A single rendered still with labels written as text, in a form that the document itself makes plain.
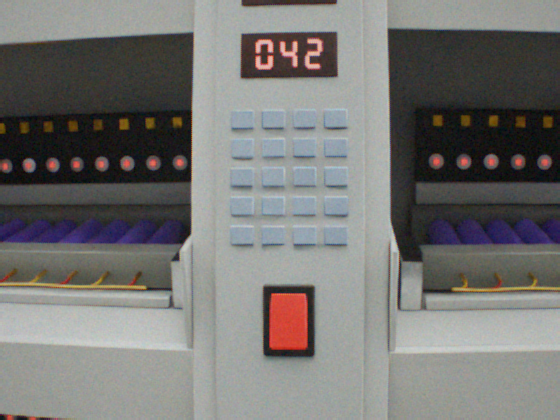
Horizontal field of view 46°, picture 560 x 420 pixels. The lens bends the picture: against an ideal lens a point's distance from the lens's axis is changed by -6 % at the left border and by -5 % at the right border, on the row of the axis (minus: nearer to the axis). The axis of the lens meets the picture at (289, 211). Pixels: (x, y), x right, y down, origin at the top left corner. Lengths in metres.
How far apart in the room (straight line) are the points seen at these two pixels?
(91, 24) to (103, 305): 0.15
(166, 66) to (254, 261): 0.27
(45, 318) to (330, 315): 0.16
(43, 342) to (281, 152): 0.15
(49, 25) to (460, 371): 0.27
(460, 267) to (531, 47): 0.22
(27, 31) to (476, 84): 0.33
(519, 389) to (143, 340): 0.19
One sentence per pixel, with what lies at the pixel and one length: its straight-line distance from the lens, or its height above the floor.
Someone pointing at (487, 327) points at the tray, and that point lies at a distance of 0.36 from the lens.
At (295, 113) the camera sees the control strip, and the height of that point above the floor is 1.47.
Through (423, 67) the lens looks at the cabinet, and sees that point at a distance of 0.54.
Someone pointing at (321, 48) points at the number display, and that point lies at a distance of 0.33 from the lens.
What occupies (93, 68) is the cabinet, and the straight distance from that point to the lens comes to 0.57.
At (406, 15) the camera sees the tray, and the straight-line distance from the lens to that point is 0.35.
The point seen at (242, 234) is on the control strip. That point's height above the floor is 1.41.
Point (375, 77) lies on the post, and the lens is 0.33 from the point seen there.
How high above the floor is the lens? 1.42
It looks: 1 degrees up
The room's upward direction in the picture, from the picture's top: straight up
